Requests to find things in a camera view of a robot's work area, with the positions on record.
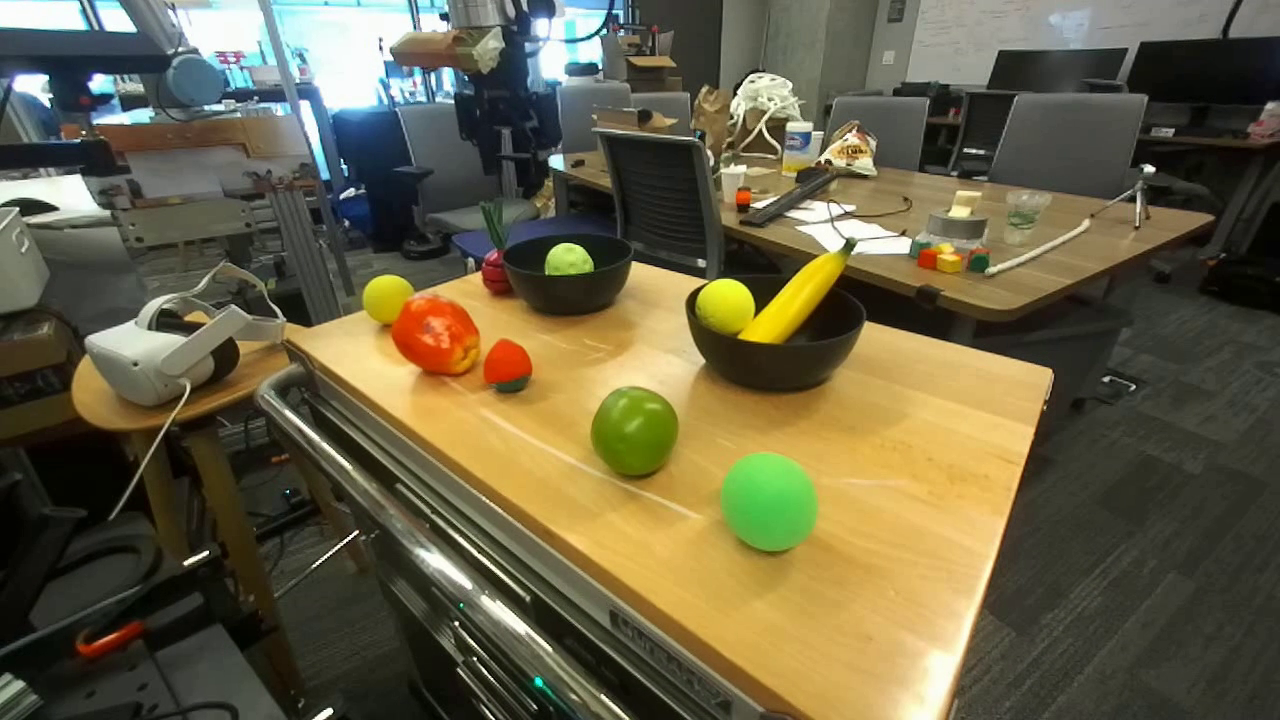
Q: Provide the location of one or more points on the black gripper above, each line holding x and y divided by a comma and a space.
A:
505, 100

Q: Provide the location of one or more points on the red strawberry toy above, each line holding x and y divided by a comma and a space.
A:
505, 367

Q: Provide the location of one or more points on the small silver tripod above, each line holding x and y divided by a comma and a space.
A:
1146, 192

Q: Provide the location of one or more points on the clear plastic cup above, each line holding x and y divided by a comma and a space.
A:
1024, 207

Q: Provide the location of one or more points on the beige crumpled object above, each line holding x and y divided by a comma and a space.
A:
848, 149

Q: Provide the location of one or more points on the coloured toy blocks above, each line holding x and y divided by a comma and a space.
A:
945, 258

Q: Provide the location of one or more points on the wooden top tool cart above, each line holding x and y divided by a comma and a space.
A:
442, 602

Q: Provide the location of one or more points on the pale wrist camera block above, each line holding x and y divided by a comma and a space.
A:
442, 51

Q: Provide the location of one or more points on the black bar tool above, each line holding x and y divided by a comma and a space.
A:
787, 199

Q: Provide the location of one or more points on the yellow-green round fruit toy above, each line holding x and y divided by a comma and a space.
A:
386, 298

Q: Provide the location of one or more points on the clear plastic container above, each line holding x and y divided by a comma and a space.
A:
962, 221

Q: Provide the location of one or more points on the pale green round fruit toy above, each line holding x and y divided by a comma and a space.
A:
568, 261

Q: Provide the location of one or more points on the orange bell pepper toy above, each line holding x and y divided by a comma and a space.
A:
433, 333

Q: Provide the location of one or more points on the clear plastic bottle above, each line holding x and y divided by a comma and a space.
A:
798, 146

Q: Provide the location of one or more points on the white paper sheets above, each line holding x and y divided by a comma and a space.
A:
852, 236

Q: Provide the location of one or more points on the small yellow lemon toy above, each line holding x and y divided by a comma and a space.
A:
724, 307

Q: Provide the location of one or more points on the wooden office table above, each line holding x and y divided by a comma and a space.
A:
1041, 272

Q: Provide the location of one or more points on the white stick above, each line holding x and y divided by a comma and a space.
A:
1052, 247

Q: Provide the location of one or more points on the black monitor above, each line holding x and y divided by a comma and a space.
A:
1201, 82
1052, 70

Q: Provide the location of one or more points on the round wooden stool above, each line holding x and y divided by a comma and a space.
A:
240, 372

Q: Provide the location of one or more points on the black bowl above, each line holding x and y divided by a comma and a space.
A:
566, 294
782, 363

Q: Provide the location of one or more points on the white box device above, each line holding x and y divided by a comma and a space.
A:
22, 261

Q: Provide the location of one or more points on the white VR headset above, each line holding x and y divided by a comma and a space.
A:
160, 354

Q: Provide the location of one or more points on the grey office chair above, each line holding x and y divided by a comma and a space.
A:
881, 124
1066, 142
442, 166
586, 115

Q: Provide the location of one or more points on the yellow banana toy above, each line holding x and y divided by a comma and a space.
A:
801, 298

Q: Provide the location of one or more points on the white net object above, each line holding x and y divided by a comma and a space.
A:
765, 107

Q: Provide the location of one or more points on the dark green apple toy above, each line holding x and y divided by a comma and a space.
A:
632, 428

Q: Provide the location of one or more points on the bright green ball toy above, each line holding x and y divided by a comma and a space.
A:
770, 503

